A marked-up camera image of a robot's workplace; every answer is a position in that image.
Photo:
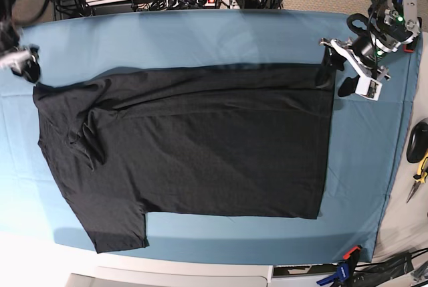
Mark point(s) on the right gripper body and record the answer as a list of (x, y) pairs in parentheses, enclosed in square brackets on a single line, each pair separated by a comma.
[(15, 58)]

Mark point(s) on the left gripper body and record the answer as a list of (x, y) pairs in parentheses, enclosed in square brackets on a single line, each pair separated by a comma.
[(363, 54)]

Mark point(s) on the black T-shirt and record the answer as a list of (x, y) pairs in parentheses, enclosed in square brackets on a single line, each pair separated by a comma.
[(235, 141)]

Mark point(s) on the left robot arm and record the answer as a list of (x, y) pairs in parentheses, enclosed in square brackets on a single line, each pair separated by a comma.
[(388, 26)]

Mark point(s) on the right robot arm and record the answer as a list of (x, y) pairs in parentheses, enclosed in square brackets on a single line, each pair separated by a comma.
[(9, 35)]

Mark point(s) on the orange black clamp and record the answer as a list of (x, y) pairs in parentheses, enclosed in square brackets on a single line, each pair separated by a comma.
[(410, 44)]

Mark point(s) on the blue table cloth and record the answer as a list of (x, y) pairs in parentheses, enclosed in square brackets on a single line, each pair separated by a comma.
[(366, 143)]

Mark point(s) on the black computer mouse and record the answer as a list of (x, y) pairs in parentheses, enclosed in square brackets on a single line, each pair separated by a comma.
[(417, 145)]

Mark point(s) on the white power strip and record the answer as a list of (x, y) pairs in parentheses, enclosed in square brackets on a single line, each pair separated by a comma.
[(165, 5)]

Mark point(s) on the blue orange clamp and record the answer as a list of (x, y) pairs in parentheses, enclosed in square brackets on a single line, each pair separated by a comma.
[(344, 270)]

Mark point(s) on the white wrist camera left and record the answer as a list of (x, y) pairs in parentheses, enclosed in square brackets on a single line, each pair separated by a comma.
[(368, 88)]

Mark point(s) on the yellow handled pliers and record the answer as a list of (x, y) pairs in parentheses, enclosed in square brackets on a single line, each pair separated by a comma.
[(419, 177)]

